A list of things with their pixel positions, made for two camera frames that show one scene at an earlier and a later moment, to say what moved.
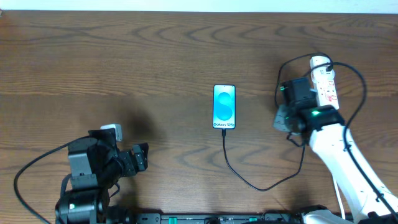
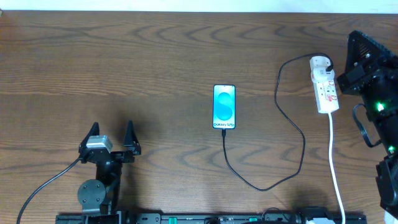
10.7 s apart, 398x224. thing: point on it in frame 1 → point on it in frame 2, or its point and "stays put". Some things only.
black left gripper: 137,157 → 116,156
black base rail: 219,218 stays put
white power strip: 326,87 stays put
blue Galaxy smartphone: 224,106 stays put
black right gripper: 298,92 → 355,78
